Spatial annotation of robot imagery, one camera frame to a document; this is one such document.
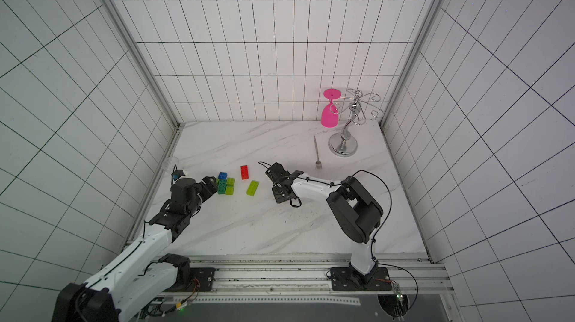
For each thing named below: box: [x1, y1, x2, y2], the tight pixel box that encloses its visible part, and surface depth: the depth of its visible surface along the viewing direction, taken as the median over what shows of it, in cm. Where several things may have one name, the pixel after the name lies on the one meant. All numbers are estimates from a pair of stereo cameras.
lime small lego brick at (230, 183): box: [226, 177, 236, 190], surface depth 97 cm
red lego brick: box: [240, 164, 250, 180], surface depth 102 cm
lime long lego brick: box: [246, 179, 260, 197], surface depth 96 cm
